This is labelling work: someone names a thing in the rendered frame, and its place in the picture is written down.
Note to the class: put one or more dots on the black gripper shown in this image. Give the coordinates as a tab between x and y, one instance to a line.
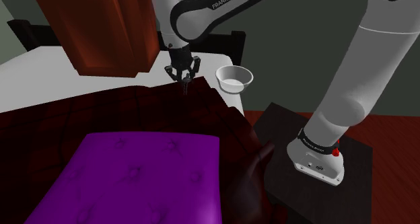
180	58

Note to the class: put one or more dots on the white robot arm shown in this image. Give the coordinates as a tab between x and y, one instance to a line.
361	69

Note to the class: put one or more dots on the small dark slim object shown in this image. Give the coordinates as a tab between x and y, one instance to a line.
186	86

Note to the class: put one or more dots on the white bowl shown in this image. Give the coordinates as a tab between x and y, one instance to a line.
233	82

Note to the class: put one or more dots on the dark red sofa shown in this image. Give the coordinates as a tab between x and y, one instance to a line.
131	112

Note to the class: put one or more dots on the reddish brown wooden cabinet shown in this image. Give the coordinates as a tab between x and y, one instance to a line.
98	30

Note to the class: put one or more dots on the purple tufted seat cushion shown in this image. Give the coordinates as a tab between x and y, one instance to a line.
131	177

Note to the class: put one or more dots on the white table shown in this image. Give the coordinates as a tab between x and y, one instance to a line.
39	79

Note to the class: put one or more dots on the dark robot stand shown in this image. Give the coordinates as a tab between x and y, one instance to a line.
295	197

